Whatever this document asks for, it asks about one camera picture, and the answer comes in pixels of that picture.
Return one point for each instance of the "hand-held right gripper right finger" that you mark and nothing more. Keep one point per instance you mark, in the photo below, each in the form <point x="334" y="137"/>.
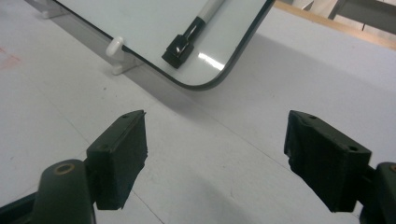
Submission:
<point x="327" y="161"/>

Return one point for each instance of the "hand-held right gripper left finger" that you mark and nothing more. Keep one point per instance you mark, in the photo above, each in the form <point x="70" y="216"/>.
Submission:
<point x="116" y="161"/>

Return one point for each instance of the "whiteboard marker with black cap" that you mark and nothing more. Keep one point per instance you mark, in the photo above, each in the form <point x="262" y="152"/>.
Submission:
<point x="183" y="43"/>

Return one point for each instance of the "small whiteboard with dark rim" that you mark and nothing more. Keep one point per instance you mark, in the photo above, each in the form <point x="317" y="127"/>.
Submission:
<point x="149" y="31"/>

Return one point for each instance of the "wooden table edge strip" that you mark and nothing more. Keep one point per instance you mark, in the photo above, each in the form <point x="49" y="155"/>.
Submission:
<point x="336" y="26"/>

